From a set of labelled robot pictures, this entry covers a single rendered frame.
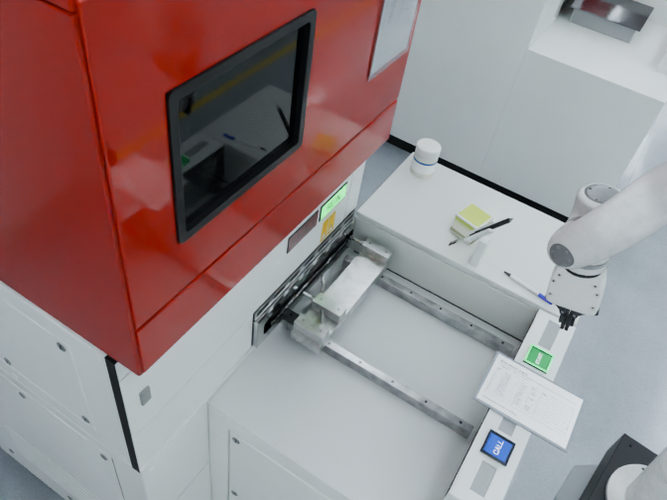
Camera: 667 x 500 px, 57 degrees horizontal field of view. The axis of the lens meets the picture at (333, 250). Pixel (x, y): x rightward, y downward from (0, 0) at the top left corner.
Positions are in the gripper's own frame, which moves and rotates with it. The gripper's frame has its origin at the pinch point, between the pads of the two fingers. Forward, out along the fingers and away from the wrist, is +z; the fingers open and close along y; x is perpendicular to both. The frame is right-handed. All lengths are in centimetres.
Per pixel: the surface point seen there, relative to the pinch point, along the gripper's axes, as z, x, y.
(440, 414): 23.2, -18.9, -18.5
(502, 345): 24.2, 8.2, -13.6
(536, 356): 14.5, 0.2, -4.1
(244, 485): 48, -46, -58
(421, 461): 26.4, -29.9, -17.8
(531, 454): 113, 42, -3
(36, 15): -77, -66, -43
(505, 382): 13.9, -10.6, -7.5
